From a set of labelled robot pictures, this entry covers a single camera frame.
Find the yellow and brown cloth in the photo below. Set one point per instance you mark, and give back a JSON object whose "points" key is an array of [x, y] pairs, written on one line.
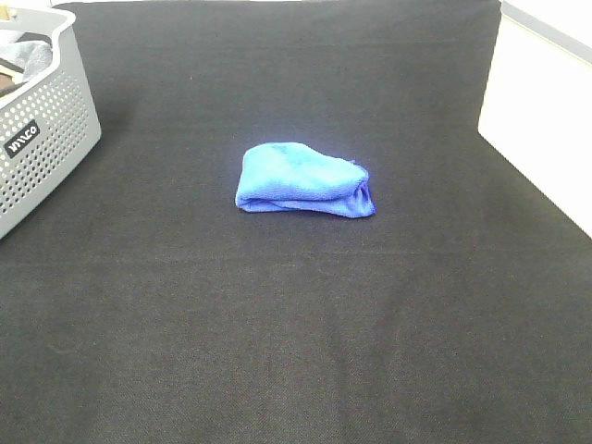
{"points": [[11, 78]]}

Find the grey perforated laundry basket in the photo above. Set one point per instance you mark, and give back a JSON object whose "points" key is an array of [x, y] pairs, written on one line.
{"points": [[48, 125]]}

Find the grey towel in basket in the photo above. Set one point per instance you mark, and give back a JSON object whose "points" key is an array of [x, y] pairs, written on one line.
{"points": [[32, 56]]}

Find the blue microfiber towel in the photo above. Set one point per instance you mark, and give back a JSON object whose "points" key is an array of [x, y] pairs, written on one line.
{"points": [[291, 176]]}

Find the white plastic storage crate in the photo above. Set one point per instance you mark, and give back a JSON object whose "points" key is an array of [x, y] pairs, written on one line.
{"points": [[536, 109]]}

